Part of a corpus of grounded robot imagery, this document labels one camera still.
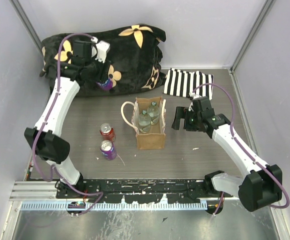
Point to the purple soda can front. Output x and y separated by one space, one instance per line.
108 150

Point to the black white striped cloth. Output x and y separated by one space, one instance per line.
181 83

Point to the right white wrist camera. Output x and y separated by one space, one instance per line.
192 96

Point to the clear bottle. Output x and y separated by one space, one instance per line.
144 122
153 112

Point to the clear bottle front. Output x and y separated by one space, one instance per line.
144 122

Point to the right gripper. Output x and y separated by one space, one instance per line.
181 112

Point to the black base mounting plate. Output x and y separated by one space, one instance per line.
145 191

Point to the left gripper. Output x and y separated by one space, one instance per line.
103 75

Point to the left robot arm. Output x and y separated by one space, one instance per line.
77 63

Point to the cat print canvas bag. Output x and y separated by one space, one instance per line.
154 139

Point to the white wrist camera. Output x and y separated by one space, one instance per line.
192 96
99 49

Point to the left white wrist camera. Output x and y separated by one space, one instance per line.
99 49

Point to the aluminium rail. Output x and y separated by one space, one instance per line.
42 191

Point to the black floral plush blanket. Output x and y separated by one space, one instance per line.
134 55

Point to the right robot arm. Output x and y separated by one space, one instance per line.
260 184

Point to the red soda can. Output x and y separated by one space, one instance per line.
107 132

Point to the purple soda can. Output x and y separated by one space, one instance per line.
107 85
108 150

